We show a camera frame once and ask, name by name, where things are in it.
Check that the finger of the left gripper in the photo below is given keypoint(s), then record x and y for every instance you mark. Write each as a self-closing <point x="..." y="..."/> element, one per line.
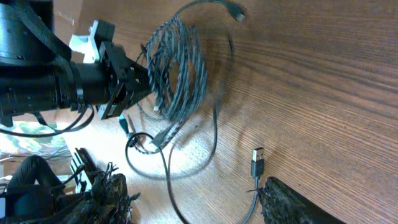
<point x="142" y="87"/>

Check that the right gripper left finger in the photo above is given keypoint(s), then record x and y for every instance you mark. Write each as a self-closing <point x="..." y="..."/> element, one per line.
<point x="108" y="201"/>

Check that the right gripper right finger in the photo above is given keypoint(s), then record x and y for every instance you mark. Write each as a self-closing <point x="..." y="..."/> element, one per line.
<point x="283" y="205"/>

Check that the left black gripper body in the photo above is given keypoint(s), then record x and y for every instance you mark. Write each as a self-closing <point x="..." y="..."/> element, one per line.
<point x="118" y="73"/>

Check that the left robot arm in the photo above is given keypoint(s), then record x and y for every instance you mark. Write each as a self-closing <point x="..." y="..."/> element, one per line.
<point x="38" y="74"/>

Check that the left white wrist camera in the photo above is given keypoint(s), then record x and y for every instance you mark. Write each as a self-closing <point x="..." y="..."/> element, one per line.
<point x="89" y="45"/>

